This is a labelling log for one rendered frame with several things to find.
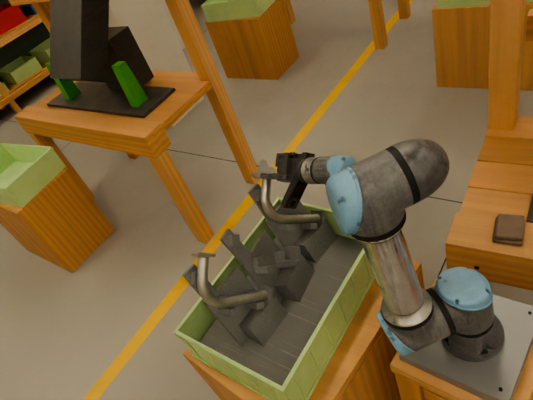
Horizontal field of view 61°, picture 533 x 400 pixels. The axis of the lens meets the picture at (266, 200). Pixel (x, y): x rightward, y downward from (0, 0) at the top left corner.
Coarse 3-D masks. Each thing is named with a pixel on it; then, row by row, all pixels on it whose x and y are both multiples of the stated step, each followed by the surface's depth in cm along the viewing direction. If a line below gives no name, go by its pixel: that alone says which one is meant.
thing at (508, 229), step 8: (504, 216) 137; (512, 216) 136; (520, 216) 135; (496, 224) 137; (504, 224) 135; (512, 224) 134; (520, 224) 133; (496, 232) 134; (504, 232) 133; (512, 232) 132; (520, 232) 131; (496, 240) 134; (504, 240) 132; (512, 240) 132; (520, 240) 130
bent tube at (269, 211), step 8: (264, 184) 144; (264, 192) 144; (264, 200) 144; (264, 208) 144; (272, 208) 145; (272, 216) 145; (280, 216) 147; (288, 216) 150; (296, 216) 151; (304, 216) 153; (312, 216) 155
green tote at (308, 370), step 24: (240, 264) 158; (360, 264) 140; (216, 288) 150; (360, 288) 143; (192, 312) 143; (336, 312) 132; (192, 336) 145; (312, 336) 124; (336, 336) 136; (216, 360) 135; (312, 360) 126; (264, 384) 122; (288, 384) 116; (312, 384) 129
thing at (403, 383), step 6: (396, 378) 128; (402, 378) 125; (402, 384) 128; (408, 384) 125; (414, 384) 123; (402, 390) 131; (408, 390) 129; (414, 390) 126; (420, 390) 125; (426, 390) 125; (402, 396) 134; (408, 396) 131; (414, 396) 129; (420, 396) 127; (426, 396) 128; (432, 396) 125; (438, 396) 123
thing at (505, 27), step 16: (496, 0) 141; (512, 0) 139; (496, 16) 144; (512, 16) 142; (496, 32) 148; (512, 32) 145; (496, 48) 152; (512, 48) 149; (496, 64) 155; (512, 64) 152; (496, 80) 159; (512, 80) 156; (496, 96) 163; (512, 96) 160; (496, 112) 167; (512, 112) 164; (496, 128) 172; (512, 128) 169
